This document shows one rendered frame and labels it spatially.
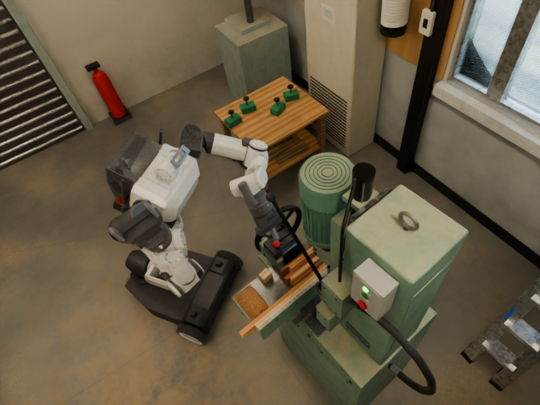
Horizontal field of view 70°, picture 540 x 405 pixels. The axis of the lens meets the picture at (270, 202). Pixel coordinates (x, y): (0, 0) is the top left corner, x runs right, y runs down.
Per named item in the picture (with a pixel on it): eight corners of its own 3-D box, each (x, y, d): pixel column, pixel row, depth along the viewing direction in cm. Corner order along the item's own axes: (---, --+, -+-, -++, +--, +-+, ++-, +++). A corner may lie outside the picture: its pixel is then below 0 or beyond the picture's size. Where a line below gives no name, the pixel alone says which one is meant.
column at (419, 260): (376, 289, 166) (402, 181, 109) (419, 329, 154) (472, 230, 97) (338, 323, 159) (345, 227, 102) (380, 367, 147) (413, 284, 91)
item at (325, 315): (333, 303, 148) (334, 289, 139) (347, 316, 144) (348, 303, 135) (315, 318, 145) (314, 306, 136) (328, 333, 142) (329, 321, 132)
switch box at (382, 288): (364, 283, 113) (369, 256, 101) (391, 308, 108) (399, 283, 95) (349, 296, 112) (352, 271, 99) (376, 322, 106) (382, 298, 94)
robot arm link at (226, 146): (258, 164, 176) (210, 153, 171) (266, 138, 170) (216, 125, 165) (259, 176, 167) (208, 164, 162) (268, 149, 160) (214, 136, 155)
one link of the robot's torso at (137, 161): (99, 218, 163) (92, 175, 133) (142, 160, 181) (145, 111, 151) (162, 250, 165) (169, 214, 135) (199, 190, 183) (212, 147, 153)
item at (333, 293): (338, 284, 132) (339, 263, 120) (357, 304, 127) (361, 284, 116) (320, 300, 130) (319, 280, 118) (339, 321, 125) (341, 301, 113)
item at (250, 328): (361, 235, 171) (362, 231, 168) (365, 239, 170) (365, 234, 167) (240, 335, 151) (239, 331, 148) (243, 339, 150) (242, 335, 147)
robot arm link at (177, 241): (141, 254, 114) (156, 261, 125) (177, 244, 114) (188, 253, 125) (137, 218, 118) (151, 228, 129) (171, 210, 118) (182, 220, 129)
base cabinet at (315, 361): (334, 293, 251) (337, 235, 195) (407, 365, 221) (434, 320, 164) (281, 339, 238) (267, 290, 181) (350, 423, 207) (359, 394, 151)
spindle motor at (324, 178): (328, 201, 148) (328, 142, 124) (362, 229, 139) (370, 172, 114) (293, 227, 143) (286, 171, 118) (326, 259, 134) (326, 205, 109)
